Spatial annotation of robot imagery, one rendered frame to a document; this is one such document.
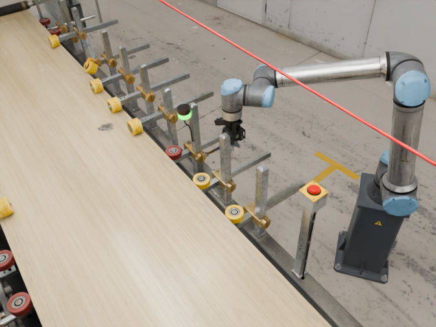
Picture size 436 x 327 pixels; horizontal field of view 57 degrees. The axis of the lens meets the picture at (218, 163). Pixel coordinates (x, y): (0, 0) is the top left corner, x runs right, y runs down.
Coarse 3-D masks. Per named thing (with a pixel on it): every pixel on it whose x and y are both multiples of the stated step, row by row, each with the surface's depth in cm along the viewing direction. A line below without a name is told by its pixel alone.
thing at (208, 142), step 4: (220, 132) 217; (212, 136) 215; (216, 136) 215; (204, 140) 213; (208, 140) 213; (212, 140) 213; (216, 140) 215; (204, 144) 211; (208, 144) 213; (212, 144) 214; (204, 148) 212; (184, 152) 207; (188, 152) 207; (184, 156) 207; (188, 156) 209; (176, 160) 205; (180, 160) 206
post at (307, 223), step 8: (304, 216) 145; (312, 216) 143; (304, 224) 147; (312, 224) 145; (304, 232) 149; (312, 232) 151; (304, 240) 152; (304, 248) 155; (296, 256) 163; (304, 256) 160; (296, 264) 166; (304, 264) 163; (296, 272) 169; (304, 272) 169
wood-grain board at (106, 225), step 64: (0, 64) 273; (64, 64) 270; (0, 128) 221; (64, 128) 219; (0, 192) 186; (64, 192) 184; (128, 192) 183; (192, 192) 181; (64, 256) 159; (128, 256) 158; (192, 256) 157; (256, 256) 155; (64, 320) 140; (128, 320) 139; (192, 320) 138; (256, 320) 137; (320, 320) 136
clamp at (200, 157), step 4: (184, 144) 210; (184, 148) 212; (188, 148) 208; (192, 152) 206; (200, 152) 205; (192, 156) 208; (196, 156) 204; (200, 156) 203; (204, 156) 205; (196, 160) 204; (200, 160) 205
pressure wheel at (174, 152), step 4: (168, 148) 203; (172, 148) 203; (176, 148) 203; (180, 148) 202; (168, 152) 200; (172, 152) 200; (176, 152) 200; (180, 152) 201; (172, 156) 199; (176, 156) 200; (180, 156) 202
